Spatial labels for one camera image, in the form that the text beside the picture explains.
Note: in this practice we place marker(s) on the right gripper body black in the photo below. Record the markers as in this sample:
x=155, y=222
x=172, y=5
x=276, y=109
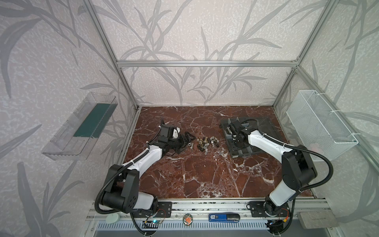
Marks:
x=235, y=140

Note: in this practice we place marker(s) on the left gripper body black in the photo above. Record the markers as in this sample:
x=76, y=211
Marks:
x=173, y=144

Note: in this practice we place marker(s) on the grey compartment organizer box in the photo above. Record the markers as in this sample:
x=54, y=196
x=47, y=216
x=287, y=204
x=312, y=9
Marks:
x=238, y=148

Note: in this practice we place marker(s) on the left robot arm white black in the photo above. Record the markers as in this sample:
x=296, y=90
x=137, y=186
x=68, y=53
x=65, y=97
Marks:
x=120, y=191

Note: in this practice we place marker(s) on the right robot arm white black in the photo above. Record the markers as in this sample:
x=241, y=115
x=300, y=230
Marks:
x=298, y=168

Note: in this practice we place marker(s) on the pile of screws and nuts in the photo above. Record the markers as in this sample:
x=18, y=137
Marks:
x=209, y=144

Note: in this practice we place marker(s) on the pink object in basket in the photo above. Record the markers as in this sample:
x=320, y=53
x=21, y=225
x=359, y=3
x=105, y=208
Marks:
x=315, y=147

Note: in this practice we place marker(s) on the small green circuit board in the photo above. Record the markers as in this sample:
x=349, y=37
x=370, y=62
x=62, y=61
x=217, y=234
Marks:
x=153, y=222

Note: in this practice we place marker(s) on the round orange button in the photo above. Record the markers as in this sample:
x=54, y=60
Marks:
x=187, y=219

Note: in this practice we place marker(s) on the blue black usb device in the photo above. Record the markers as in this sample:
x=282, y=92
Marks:
x=224, y=217

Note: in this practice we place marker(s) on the white round disc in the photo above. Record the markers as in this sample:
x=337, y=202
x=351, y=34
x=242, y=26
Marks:
x=112, y=218

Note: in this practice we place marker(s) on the grey rectangular pad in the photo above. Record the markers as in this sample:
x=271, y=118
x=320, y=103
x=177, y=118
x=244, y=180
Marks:
x=317, y=219

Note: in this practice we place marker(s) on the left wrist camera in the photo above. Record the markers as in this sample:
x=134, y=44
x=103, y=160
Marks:
x=175, y=133

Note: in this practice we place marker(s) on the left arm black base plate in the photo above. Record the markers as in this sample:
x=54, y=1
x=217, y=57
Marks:
x=162, y=210

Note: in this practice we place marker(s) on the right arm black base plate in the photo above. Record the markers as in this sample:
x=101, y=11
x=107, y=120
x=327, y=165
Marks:
x=259, y=209

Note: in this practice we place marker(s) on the white wire mesh basket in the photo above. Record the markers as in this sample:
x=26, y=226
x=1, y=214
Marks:
x=316, y=122

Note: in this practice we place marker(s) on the clear plastic wall bin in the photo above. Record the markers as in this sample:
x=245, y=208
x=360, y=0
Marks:
x=77, y=137

